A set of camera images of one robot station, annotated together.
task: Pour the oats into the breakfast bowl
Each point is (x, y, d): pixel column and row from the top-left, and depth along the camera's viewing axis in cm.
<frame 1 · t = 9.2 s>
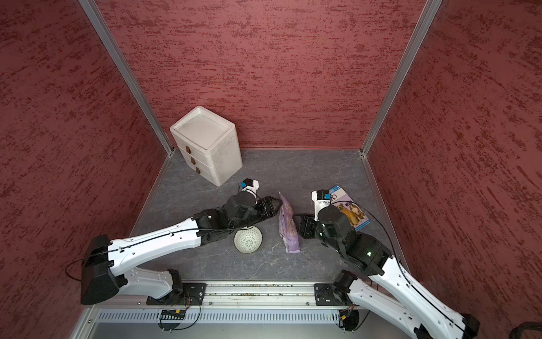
left hand: (276, 209, 71), fingers open
right hand: (296, 221, 69), fingers open
white three-drawer storage box: (209, 145, 91), point 25 cm above the table
Why Do Dogs Bark book: (353, 205, 97), point 3 cm above the table
green patterned breakfast bowl: (248, 241, 87), point 2 cm above the table

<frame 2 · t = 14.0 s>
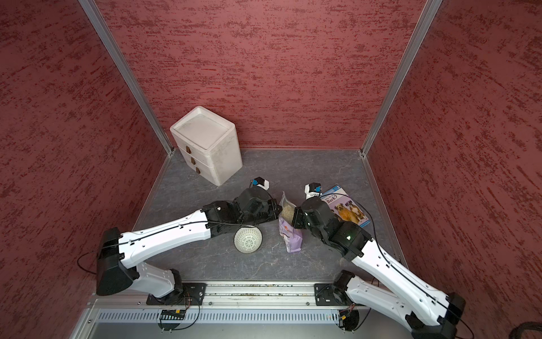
left hand: (280, 212, 71), fingers closed
right hand: (294, 213, 72), fingers closed
the named things where they were.

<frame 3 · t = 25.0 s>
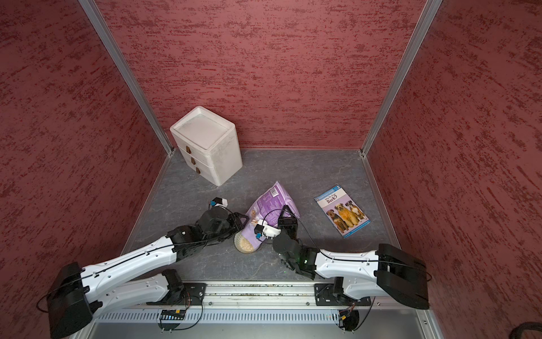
left hand: (245, 225, 78), fingers open
right hand: (288, 210, 77), fingers open
the named things where they were.

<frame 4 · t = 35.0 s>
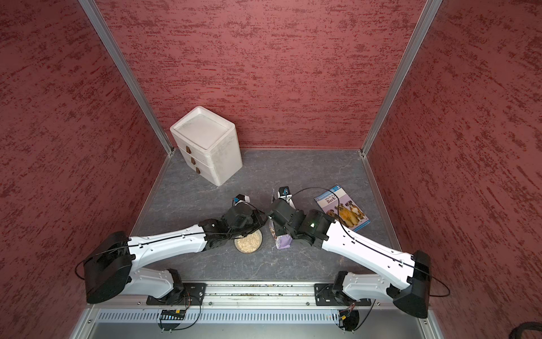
left hand: (267, 221, 80), fingers open
right hand: (281, 222, 74), fingers open
the named things where they were.

